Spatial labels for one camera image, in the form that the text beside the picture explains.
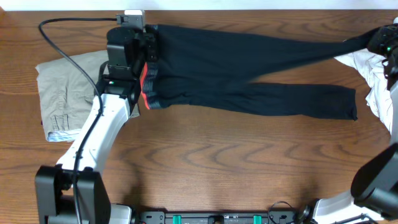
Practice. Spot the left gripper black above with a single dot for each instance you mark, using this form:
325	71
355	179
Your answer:
147	46

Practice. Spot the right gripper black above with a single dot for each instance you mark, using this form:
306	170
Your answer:
385	33

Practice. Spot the black leggings with red waistband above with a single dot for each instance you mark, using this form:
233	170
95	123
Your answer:
219	70

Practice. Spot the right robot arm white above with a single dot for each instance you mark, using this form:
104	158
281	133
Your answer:
373	194

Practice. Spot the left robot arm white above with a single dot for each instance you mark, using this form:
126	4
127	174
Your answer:
73	191

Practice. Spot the white crumpled shirt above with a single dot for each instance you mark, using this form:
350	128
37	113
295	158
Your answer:
382	102

